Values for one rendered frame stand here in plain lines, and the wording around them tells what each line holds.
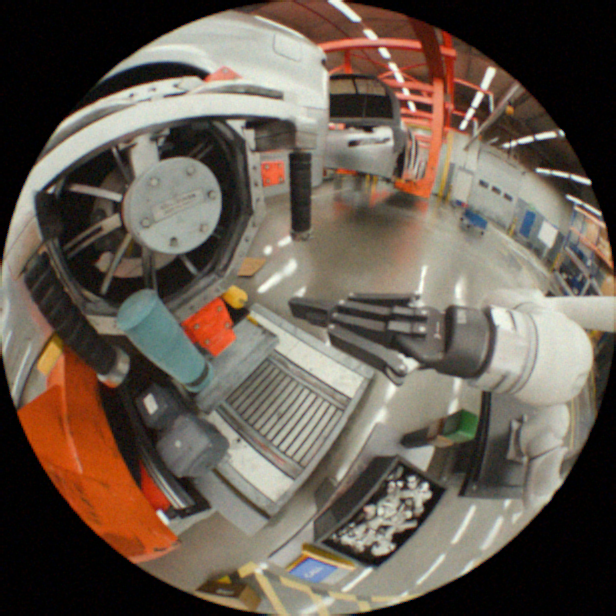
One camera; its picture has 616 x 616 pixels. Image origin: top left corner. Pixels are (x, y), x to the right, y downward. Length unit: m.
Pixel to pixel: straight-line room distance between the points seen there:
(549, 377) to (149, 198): 0.45
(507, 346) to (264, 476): 0.81
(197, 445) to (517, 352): 0.61
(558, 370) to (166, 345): 0.51
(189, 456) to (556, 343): 0.68
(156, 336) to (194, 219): 0.19
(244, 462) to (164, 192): 0.85
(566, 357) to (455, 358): 0.14
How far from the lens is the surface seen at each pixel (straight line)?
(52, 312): 0.20
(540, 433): 0.89
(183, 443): 0.58
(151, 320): 0.32
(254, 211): 0.52
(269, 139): 0.32
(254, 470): 0.84
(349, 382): 0.88
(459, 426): 0.30
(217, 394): 0.83
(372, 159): 2.66
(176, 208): 0.26
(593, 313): 0.47
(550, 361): 0.23
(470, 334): 0.18
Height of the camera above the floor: 0.88
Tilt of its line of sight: 46 degrees down
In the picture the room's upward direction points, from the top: straight up
